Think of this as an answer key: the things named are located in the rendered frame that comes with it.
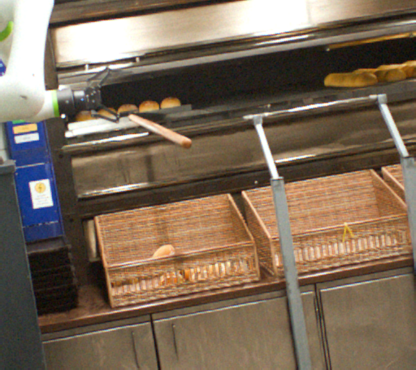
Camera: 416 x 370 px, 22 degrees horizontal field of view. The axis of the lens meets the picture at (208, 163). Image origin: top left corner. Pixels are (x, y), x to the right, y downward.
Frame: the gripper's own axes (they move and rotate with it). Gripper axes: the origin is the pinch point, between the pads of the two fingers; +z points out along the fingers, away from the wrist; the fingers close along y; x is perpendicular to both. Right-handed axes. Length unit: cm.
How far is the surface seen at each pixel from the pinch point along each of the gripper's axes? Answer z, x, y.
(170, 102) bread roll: 27, -147, 12
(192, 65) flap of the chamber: 27.2, -40.8, -5.2
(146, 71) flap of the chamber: 9.3, -40.1, -5.4
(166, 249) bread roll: 6, -41, 64
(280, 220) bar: 44, 5, 53
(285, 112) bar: 56, -18, 17
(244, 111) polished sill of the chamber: 47, -55, 17
